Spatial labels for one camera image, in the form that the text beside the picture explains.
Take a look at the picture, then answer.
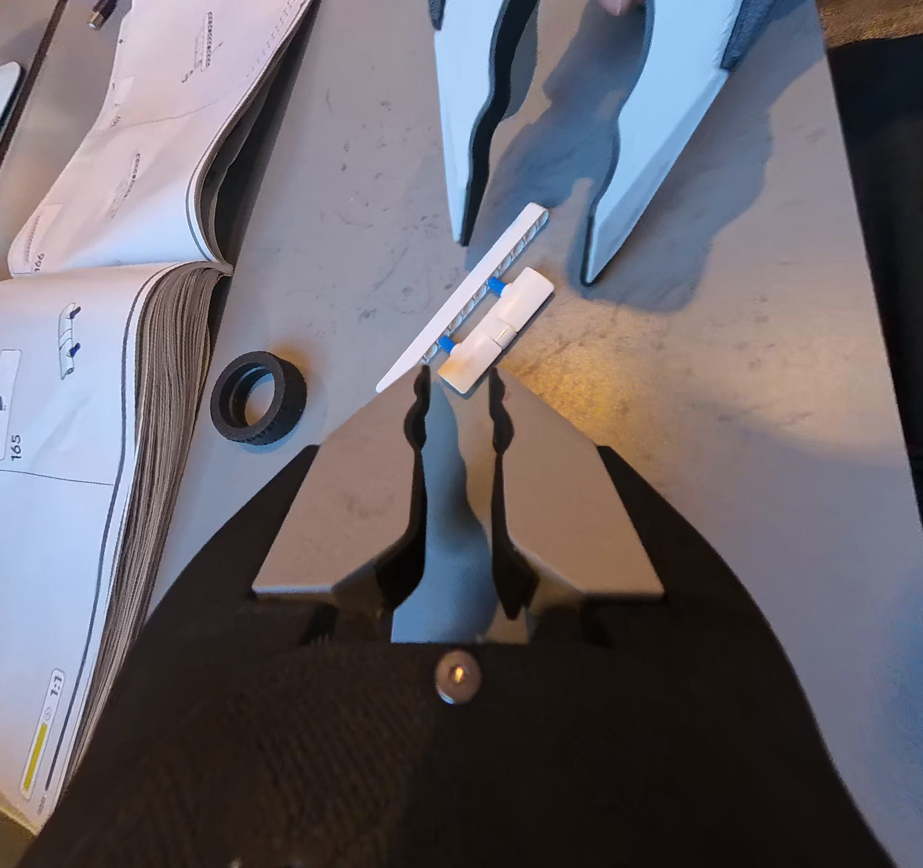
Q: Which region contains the black rubber tyre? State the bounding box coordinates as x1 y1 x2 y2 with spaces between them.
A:
209 351 309 447

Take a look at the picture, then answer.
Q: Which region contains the white toy beam brick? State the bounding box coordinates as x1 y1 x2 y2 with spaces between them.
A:
437 267 556 396

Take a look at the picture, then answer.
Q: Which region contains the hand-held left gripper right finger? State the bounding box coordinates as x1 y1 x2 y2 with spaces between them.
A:
488 366 664 620

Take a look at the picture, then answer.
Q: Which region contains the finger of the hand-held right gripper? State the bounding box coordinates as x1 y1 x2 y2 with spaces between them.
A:
579 0 761 288
433 0 562 249

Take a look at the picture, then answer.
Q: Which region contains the long white toy beam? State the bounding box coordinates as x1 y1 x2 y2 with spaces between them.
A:
375 202 550 393

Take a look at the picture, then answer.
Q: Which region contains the open white instruction booklet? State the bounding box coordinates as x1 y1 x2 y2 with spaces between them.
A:
0 0 336 833

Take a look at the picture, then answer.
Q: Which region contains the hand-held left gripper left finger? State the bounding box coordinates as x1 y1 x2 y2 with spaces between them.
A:
251 365 432 613

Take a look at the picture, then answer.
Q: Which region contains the grey desk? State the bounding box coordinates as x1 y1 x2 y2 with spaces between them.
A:
0 0 923 847

